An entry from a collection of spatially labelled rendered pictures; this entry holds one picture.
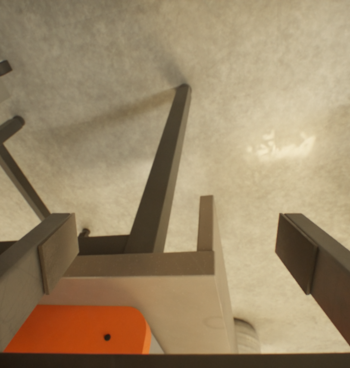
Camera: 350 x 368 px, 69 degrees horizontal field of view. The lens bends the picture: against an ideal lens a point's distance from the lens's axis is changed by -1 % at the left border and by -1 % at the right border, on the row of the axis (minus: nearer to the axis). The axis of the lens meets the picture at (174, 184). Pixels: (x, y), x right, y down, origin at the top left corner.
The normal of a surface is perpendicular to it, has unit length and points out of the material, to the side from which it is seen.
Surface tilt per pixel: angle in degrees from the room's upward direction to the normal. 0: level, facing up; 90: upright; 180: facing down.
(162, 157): 90
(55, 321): 90
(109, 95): 0
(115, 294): 0
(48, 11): 0
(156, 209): 90
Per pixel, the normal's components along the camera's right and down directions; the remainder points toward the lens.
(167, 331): -0.11, 0.62
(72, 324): -0.21, -0.78
